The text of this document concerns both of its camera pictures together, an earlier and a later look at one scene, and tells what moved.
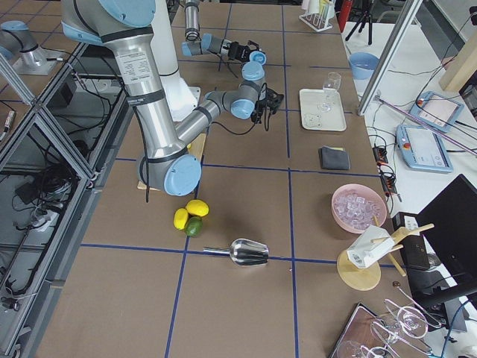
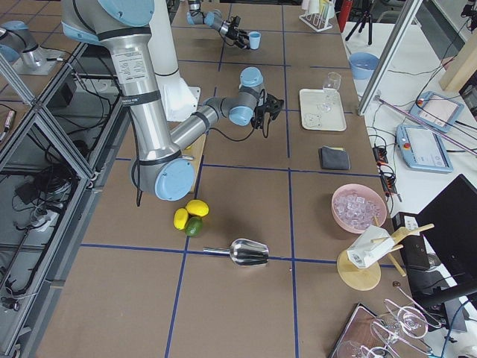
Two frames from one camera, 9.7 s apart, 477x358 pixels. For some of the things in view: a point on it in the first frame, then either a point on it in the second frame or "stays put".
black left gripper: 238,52 → 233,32
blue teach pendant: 421,149 stays put
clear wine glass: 330,87 stays put
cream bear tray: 321,109 stays put
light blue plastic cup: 258,57 → 254,37
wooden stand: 369,277 stays put
